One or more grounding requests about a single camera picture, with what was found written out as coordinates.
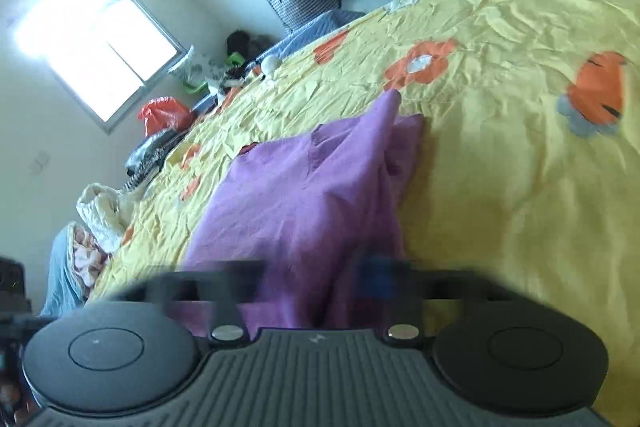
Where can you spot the checkered black white bag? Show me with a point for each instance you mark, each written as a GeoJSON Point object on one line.
{"type": "Point", "coordinates": [294, 14]}

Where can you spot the yellow floral bed quilt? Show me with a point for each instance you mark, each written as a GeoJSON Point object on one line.
{"type": "Point", "coordinates": [530, 163]}

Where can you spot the floral white pillow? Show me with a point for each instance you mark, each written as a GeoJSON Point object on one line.
{"type": "Point", "coordinates": [194, 69]}

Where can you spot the window with grey frame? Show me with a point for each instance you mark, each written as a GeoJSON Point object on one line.
{"type": "Point", "coordinates": [107, 53]}

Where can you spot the white quilted jacket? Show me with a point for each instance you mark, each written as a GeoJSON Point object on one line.
{"type": "Point", "coordinates": [107, 212]}

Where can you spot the light blue cloth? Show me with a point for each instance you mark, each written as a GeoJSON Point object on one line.
{"type": "Point", "coordinates": [68, 268]}

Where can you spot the green plastic stool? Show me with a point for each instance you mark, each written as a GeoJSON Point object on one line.
{"type": "Point", "coordinates": [235, 57]}

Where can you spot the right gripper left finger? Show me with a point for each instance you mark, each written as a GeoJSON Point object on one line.
{"type": "Point", "coordinates": [127, 354]}

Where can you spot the orange plastic bag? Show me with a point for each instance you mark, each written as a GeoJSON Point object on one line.
{"type": "Point", "coordinates": [165, 113]}

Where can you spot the blue quilted blanket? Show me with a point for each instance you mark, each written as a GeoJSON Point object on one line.
{"type": "Point", "coordinates": [320, 27]}

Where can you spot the leopard print garment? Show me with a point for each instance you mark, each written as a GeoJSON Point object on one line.
{"type": "Point", "coordinates": [150, 154]}

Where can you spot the white fluffy ball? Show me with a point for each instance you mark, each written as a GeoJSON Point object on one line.
{"type": "Point", "coordinates": [270, 64]}

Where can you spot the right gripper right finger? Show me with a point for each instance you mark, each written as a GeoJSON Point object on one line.
{"type": "Point", "coordinates": [492, 346]}

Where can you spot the purple sweater red collar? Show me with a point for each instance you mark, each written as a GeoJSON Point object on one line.
{"type": "Point", "coordinates": [311, 208]}

